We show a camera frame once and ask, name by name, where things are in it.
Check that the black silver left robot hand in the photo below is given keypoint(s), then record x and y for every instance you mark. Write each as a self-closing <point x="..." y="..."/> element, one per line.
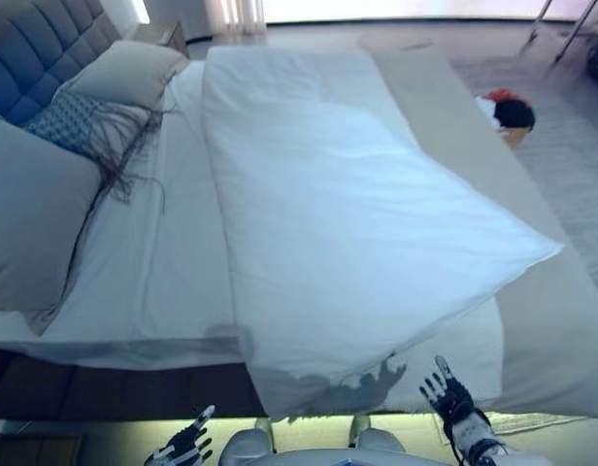
<point x="185" y="442"/>

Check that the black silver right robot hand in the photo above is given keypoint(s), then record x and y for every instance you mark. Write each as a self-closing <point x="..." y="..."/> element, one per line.
<point x="452" y="395"/>

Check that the white duvet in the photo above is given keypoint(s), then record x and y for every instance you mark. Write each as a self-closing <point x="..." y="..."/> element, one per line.
<point x="338" y="204"/>

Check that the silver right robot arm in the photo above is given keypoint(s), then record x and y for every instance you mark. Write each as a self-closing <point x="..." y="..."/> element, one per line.
<point x="476" y="437"/>

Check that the white bed sheet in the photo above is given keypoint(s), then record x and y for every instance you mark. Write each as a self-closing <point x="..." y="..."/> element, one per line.
<point x="182" y="242"/>

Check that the white left robot leg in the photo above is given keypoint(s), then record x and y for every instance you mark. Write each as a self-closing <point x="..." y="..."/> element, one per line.
<point x="248" y="442"/>

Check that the white robot leg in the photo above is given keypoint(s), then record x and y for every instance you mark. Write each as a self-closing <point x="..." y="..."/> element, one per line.
<point x="248" y="442"/>
<point x="381" y="439"/>

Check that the white right robot leg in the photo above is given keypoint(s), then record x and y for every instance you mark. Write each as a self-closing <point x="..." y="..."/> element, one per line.
<point x="381" y="439"/>

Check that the brown wooden nightstand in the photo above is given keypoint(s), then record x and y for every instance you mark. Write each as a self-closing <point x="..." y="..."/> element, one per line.
<point x="32" y="446"/>

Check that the orange box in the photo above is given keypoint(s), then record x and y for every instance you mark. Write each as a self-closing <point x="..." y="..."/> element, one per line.
<point x="516" y="136"/>

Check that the large beige pillow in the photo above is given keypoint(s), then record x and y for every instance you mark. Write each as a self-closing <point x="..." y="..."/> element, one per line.
<point x="32" y="218"/>
<point x="124" y="73"/>

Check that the black garment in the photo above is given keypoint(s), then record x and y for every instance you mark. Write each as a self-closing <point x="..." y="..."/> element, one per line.
<point x="515" y="114"/>

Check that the red cloth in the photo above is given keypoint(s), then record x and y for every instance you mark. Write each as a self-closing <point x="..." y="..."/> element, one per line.
<point x="503" y="94"/>

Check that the patterned cushion with dark fringe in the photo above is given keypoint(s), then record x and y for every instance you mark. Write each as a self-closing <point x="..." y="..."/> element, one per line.
<point x="80" y="121"/>

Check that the metal chair legs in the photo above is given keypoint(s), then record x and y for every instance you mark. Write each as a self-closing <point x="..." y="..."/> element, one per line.
<point x="568" y="34"/>

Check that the light wooden nightstand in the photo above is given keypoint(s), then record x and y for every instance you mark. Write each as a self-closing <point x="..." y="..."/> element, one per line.
<point x="172" y="39"/>

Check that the grey tufted headboard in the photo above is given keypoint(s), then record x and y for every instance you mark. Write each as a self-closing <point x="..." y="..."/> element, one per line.
<point x="32" y="48"/>

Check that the sheer window curtain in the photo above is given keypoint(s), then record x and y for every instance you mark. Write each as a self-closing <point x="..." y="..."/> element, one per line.
<point x="231" y="14"/>

